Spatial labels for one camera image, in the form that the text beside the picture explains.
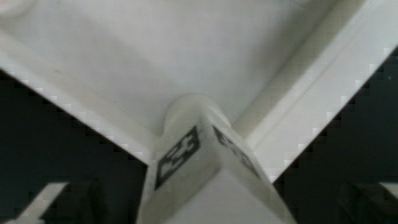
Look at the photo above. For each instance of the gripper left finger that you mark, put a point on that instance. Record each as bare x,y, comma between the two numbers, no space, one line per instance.
66,204

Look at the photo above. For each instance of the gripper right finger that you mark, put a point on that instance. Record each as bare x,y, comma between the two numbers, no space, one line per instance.
366,204

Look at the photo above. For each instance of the white square tabletop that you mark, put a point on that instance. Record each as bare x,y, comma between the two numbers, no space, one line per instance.
275,55

